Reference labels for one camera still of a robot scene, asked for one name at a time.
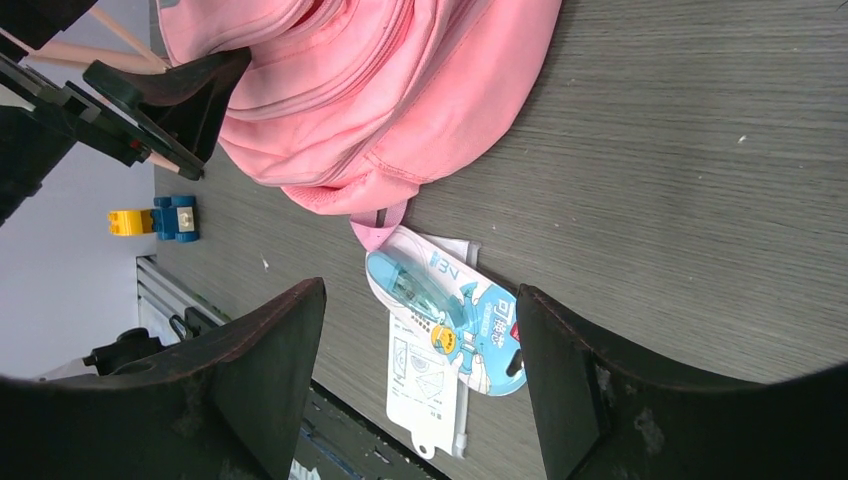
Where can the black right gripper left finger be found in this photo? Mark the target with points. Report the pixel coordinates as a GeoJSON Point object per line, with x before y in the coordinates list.
{"type": "Point", "coordinates": [225, 405]}

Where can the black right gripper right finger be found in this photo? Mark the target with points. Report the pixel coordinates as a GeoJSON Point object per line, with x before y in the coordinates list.
{"type": "Point", "coordinates": [606, 407]}

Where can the yellow blue toy car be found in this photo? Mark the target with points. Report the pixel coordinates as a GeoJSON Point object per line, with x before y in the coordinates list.
{"type": "Point", "coordinates": [171, 218]}

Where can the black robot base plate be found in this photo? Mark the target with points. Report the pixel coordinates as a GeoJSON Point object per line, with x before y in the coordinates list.
{"type": "Point", "coordinates": [335, 441]}

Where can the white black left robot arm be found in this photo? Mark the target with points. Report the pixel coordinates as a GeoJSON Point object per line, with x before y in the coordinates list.
{"type": "Point", "coordinates": [72, 74]}

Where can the pink perforated music stand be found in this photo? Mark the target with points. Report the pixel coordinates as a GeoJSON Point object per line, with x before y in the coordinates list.
{"type": "Point", "coordinates": [28, 31]}

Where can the packaged blue correction tape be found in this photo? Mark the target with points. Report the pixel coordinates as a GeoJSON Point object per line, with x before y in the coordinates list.
{"type": "Point", "coordinates": [463, 317]}

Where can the white ruler set package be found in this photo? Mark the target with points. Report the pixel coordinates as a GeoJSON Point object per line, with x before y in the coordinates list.
{"type": "Point", "coordinates": [424, 396]}

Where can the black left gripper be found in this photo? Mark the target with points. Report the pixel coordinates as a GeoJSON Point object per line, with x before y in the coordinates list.
{"type": "Point", "coordinates": [178, 114]}

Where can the pink student backpack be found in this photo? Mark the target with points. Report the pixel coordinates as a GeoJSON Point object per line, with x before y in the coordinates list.
{"type": "Point", "coordinates": [350, 107]}

